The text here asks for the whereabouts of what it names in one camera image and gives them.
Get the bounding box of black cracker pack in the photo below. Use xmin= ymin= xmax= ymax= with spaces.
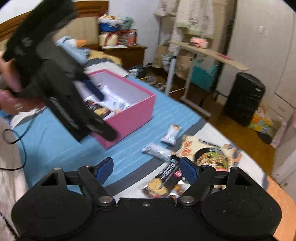
xmin=142 ymin=159 xmax=185 ymax=198
xmin=85 ymin=100 xmax=111 ymax=118

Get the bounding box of beige instant noodle packet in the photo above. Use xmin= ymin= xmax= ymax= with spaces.
xmin=177 ymin=135 xmax=241 ymax=172

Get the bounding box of person left hand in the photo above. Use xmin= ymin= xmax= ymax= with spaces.
xmin=0 ymin=58 xmax=45 ymax=116

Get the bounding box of grey snack bar middle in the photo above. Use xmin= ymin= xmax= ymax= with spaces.
xmin=142 ymin=143 xmax=176 ymax=162

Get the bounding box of small white snack bar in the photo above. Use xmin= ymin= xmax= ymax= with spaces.
xmin=161 ymin=124 xmax=181 ymax=146

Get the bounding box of blue penguin plush toy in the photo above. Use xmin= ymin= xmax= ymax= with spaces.
xmin=55 ymin=36 xmax=90 ymax=66

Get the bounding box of pink storage box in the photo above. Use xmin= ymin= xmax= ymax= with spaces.
xmin=88 ymin=69 xmax=156 ymax=149

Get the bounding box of wooden nightstand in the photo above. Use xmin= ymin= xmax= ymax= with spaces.
xmin=102 ymin=45 xmax=147 ymax=70

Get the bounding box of cream gift box red ribbon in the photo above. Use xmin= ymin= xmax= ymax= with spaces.
xmin=98 ymin=32 xmax=118 ymax=46

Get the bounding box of striped bedsheet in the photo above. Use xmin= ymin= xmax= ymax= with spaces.
xmin=0 ymin=49 xmax=296 ymax=241

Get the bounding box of wooden headboard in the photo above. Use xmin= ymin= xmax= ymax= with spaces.
xmin=1 ymin=1 xmax=109 ymax=50

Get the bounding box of blue bowl with items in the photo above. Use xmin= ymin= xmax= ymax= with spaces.
xmin=98 ymin=15 xmax=123 ymax=32

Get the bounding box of brown paper bag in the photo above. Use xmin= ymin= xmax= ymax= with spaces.
xmin=153 ymin=45 xmax=169 ymax=68

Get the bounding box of colourful gift box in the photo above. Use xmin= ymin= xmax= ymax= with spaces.
xmin=248 ymin=106 xmax=276 ymax=137

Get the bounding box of black suitcase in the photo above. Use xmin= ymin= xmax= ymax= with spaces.
xmin=223 ymin=72 xmax=265 ymax=126

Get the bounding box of teal tote bag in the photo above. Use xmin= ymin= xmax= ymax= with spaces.
xmin=191 ymin=65 xmax=218 ymax=91

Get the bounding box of pink item on table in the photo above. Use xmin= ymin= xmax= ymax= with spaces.
xmin=189 ymin=37 xmax=208 ymax=49

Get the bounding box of wooden rolling side table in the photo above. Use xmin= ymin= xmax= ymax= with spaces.
xmin=165 ymin=41 xmax=249 ymax=120

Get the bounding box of white fluffy hanging garment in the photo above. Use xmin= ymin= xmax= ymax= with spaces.
xmin=154 ymin=0 xmax=214 ymax=53

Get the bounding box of white wardrobe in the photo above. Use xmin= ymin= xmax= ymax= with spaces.
xmin=227 ymin=1 xmax=294 ymax=120

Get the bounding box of black cable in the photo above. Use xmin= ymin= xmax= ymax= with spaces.
xmin=0 ymin=116 xmax=35 ymax=172

